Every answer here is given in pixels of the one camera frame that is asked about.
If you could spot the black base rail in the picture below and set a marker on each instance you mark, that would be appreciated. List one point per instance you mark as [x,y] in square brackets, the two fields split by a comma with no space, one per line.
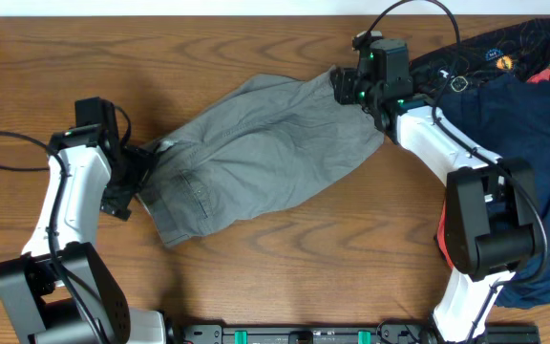
[342,334]

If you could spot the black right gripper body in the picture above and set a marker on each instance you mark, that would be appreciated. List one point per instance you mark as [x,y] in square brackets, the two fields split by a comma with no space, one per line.
[353,87]

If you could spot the navy blue garment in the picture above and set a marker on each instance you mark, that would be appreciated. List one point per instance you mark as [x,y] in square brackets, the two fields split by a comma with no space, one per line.
[511,118]

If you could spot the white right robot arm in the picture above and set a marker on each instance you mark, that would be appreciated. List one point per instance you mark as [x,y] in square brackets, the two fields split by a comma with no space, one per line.
[490,227]

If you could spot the black patterned shorts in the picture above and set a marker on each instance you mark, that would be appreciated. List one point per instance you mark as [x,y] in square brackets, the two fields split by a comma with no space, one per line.
[521,50]

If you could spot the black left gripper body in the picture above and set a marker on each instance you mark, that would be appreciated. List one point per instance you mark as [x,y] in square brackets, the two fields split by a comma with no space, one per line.
[129,179]

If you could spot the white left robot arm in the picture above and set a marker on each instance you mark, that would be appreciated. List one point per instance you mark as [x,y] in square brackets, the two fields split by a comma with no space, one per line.
[59,290]

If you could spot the red garment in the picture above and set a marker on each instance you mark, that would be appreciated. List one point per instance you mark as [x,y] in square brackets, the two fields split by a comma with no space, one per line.
[540,75]

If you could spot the grey shorts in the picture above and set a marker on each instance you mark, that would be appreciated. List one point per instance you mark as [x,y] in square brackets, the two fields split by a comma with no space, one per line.
[269,145]

